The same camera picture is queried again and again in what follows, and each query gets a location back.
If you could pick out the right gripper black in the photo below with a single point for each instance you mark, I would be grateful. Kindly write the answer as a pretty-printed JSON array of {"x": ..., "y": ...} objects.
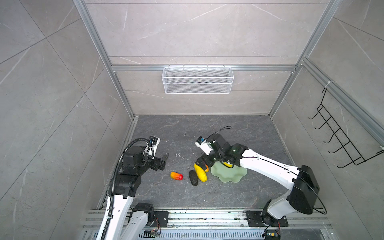
[{"x": 201, "y": 163}]

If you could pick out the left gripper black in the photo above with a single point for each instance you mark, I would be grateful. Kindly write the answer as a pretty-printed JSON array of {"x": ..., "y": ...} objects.
[{"x": 155, "y": 165}]

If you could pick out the yellow fake banana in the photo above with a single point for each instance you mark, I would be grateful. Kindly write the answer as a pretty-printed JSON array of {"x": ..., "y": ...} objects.
[{"x": 201, "y": 174}]

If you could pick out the dark fake avocado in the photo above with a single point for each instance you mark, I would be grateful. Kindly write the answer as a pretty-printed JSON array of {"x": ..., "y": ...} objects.
[{"x": 193, "y": 177}]

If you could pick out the red yellow fake mango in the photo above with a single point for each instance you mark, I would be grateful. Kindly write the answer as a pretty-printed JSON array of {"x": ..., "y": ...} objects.
[{"x": 176, "y": 176}]

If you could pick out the green wavy fruit bowl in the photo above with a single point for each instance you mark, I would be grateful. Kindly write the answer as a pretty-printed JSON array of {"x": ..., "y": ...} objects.
[{"x": 227, "y": 174}]

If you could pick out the yellow fake lemon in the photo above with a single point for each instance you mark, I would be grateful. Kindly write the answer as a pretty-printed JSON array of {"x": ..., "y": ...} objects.
[{"x": 227, "y": 165}]

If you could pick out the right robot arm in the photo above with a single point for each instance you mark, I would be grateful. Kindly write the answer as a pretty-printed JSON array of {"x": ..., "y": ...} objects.
[{"x": 301, "y": 184}]

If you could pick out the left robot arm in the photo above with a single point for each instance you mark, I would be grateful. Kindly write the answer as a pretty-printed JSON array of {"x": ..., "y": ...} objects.
[{"x": 117, "y": 223}]

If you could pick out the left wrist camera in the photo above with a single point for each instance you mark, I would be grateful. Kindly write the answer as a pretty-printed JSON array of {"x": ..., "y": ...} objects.
[{"x": 151, "y": 148}]

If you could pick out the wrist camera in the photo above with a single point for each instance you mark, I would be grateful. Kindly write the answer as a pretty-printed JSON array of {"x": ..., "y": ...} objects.
[
  {"x": 151, "y": 148},
  {"x": 204, "y": 145}
]

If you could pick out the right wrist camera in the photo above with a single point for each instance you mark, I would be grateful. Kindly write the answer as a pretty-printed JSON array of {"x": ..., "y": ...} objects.
[{"x": 204, "y": 145}]

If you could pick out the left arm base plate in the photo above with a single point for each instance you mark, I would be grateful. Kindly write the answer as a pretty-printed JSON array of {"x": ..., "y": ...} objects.
[{"x": 156, "y": 219}]

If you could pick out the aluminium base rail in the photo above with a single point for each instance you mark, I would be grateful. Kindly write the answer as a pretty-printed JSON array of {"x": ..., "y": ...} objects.
[{"x": 231, "y": 224}]

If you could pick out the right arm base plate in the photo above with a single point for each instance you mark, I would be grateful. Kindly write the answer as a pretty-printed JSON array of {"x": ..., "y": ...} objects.
[{"x": 257, "y": 219}]

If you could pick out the white wire mesh basket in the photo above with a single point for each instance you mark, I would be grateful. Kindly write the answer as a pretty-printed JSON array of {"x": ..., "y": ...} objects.
[{"x": 197, "y": 80}]

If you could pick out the black wire hook rack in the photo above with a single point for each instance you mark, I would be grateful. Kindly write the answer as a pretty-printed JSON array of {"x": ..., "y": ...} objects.
[{"x": 343, "y": 141}]

